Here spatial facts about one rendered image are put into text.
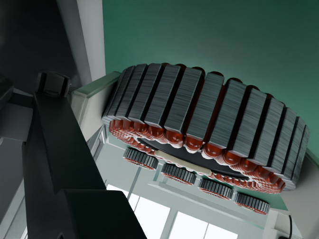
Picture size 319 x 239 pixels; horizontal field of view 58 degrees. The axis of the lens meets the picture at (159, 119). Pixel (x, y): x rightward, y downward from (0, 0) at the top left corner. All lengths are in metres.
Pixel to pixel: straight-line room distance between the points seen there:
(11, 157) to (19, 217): 0.19
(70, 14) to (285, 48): 0.15
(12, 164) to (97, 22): 0.37
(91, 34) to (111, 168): 6.45
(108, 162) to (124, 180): 0.54
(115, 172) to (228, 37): 6.53
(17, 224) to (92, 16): 0.26
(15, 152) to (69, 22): 0.36
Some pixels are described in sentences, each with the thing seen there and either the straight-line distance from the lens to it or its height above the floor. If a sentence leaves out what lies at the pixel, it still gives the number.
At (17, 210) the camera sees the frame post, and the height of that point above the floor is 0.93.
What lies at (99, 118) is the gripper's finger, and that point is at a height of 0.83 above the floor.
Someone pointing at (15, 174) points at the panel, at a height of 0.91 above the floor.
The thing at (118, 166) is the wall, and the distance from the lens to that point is 6.69.
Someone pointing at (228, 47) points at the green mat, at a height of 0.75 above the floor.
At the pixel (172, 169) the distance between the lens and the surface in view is 0.88.
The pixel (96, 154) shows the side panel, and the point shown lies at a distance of 0.80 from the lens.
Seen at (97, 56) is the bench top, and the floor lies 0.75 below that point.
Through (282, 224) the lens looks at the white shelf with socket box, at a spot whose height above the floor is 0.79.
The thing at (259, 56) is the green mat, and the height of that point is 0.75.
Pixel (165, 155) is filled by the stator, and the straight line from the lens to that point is 0.20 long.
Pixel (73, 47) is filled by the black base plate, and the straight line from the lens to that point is 0.26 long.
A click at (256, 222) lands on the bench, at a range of 3.61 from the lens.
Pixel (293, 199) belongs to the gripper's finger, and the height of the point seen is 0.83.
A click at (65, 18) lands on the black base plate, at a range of 0.22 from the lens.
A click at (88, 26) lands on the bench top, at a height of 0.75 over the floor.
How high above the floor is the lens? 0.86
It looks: 14 degrees down
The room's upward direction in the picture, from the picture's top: 159 degrees counter-clockwise
